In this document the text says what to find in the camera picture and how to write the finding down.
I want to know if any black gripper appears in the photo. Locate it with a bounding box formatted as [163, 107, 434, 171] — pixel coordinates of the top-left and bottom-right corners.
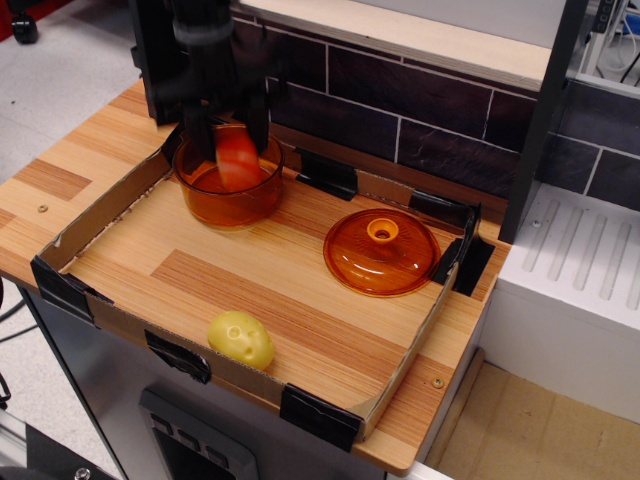
[152, 37, 288, 160]

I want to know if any orange transparent plastic pot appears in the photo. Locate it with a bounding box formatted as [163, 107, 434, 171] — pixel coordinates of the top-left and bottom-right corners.
[173, 132, 284, 228]

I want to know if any orange transparent pot lid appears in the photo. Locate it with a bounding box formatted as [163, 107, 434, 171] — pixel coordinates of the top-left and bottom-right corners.
[323, 209, 441, 297]

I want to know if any black caster wheel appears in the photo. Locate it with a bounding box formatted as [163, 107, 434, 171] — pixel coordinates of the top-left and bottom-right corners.
[11, 12, 39, 45]

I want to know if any orange salmon sushi toy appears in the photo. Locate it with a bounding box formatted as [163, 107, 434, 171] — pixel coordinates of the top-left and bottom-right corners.
[214, 125, 262, 192]

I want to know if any dark grey left post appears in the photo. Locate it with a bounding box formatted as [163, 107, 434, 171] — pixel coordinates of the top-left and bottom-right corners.
[129, 0, 188, 125]

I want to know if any dark grey right post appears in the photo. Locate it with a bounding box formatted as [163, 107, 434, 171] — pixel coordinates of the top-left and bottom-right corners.
[499, 1, 589, 244]

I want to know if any grey oven control panel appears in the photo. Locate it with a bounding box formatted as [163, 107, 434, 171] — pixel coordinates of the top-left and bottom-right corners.
[139, 390, 259, 479]

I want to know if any white ribbed drainer block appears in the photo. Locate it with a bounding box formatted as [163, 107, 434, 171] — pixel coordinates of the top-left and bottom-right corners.
[480, 184, 639, 422]

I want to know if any cardboard fence with black tape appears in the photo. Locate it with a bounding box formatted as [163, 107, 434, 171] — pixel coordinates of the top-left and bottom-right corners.
[31, 133, 499, 449]

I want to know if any yellow toy potato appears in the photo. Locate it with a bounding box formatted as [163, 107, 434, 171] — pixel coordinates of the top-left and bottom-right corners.
[207, 310, 275, 371]

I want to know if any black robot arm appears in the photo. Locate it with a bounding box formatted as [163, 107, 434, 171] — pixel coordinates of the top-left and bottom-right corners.
[155, 1, 286, 159]

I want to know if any dark grey post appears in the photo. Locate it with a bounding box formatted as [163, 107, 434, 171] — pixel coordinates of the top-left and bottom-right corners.
[499, 1, 589, 244]
[129, 0, 188, 125]

